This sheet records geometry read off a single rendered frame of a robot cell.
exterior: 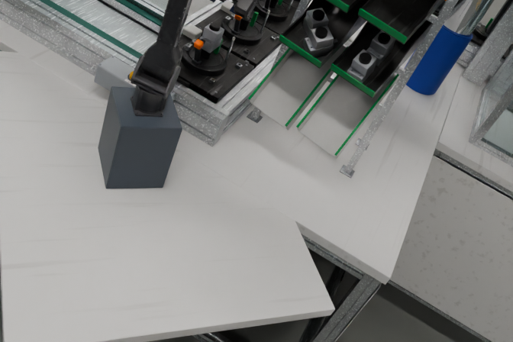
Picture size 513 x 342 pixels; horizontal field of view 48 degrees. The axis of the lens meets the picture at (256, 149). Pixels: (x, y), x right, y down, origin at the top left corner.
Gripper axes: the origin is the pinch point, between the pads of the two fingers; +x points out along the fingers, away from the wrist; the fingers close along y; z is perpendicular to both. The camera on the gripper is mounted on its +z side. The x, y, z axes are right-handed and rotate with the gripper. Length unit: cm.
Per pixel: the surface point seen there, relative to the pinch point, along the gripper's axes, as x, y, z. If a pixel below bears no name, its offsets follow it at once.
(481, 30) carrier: 100, -74, 86
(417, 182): 35, -73, -8
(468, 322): 105, -128, -30
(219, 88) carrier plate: 9.8, -9.7, -19.5
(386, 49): -9.9, -44.9, 5.5
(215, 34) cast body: 5.1, -1.7, -7.9
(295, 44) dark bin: -8.8, -24.7, -4.5
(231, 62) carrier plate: 19.4, -6.2, -8.5
